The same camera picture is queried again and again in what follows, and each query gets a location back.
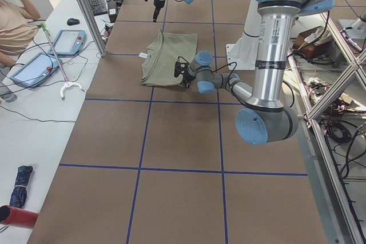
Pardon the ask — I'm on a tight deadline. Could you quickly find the seated person beige shirt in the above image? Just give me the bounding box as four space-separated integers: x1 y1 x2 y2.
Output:
0 0 41 103

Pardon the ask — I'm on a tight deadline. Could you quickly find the white reacher grabber stick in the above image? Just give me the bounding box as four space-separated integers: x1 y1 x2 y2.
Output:
40 23 84 100

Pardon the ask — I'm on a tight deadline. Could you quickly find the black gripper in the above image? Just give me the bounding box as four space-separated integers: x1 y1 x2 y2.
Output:
174 57 196 89
144 0 164 22

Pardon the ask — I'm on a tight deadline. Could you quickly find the black keyboard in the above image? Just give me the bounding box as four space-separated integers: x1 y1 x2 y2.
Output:
87 0 108 16

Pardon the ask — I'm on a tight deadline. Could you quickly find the blue teach pendant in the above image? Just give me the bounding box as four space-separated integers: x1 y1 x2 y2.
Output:
53 30 86 57
10 53 59 88

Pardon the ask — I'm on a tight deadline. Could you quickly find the aluminium frame post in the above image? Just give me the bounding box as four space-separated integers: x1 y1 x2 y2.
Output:
76 0 107 57

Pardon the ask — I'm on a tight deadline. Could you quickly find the white paper hang tag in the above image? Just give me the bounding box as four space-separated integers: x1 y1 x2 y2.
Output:
138 53 149 58

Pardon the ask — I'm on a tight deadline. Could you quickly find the near blue teach pendant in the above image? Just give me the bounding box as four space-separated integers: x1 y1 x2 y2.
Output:
10 53 59 88

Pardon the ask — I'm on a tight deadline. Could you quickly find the folded dark blue umbrella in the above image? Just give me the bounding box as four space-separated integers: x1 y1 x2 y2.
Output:
9 166 33 209

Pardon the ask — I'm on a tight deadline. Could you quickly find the green long-sleeve shirt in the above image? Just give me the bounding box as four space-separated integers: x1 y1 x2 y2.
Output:
140 30 198 86

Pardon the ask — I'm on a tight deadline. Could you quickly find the aluminium frame truss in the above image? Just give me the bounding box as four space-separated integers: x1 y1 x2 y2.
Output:
285 7 365 243

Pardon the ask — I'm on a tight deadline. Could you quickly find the far blue teach pendant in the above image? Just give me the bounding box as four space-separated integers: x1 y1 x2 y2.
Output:
53 30 86 57

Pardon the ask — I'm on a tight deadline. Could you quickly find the brown box with cables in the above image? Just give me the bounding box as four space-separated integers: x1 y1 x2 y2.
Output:
292 26 333 58

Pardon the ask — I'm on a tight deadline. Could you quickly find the black power adapter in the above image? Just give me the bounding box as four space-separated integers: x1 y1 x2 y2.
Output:
107 0 118 23

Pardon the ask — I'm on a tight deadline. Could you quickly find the red cylinder tube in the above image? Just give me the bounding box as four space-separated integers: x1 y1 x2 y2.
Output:
1 205 38 229

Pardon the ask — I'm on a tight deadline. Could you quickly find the black computer mouse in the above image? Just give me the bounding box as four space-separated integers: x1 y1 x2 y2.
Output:
66 18 80 26

